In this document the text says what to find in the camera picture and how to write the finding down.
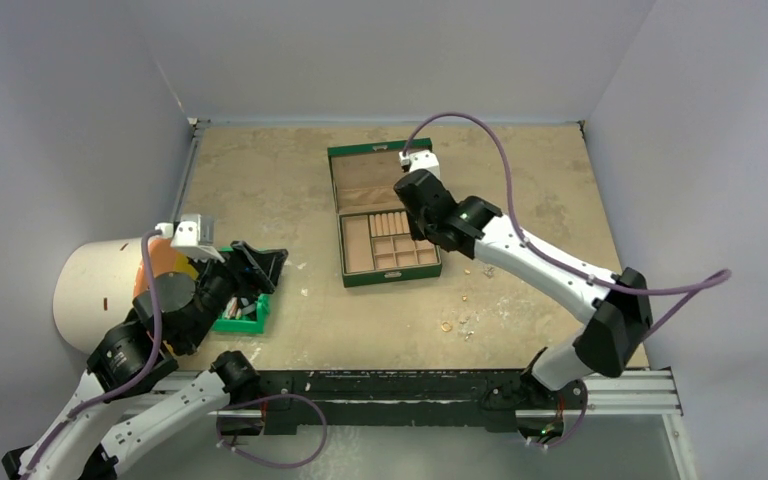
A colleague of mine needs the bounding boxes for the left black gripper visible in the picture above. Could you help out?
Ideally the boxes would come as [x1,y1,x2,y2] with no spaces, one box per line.
[181,238,286,350]

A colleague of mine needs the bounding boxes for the green jewelry box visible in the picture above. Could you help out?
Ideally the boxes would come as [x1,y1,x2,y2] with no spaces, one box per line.
[327,140,442,288]

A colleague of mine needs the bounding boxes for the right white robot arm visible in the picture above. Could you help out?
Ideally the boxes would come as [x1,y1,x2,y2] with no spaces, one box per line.
[394,169,652,407]

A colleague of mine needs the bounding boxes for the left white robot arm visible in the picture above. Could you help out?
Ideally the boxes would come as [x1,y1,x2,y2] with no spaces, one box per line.
[2,231,289,479]

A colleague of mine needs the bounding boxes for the green plastic bin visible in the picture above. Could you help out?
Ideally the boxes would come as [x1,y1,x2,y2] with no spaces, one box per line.
[213,245,272,335]

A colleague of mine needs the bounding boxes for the white cylinder with orange lid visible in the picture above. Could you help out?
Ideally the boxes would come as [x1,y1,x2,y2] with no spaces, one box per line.
[52,237,193,357]

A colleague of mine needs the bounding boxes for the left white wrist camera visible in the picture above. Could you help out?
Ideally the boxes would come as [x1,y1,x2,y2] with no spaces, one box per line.
[155,214,225,263]

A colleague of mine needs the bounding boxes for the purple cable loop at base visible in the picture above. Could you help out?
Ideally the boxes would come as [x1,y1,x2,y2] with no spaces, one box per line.
[215,392,327,469]

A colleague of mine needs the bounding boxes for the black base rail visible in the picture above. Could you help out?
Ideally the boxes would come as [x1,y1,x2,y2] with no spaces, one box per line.
[219,368,585,440]

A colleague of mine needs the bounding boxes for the aluminium rail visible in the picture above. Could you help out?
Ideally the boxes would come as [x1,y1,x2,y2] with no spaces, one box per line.
[584,369,683,416]

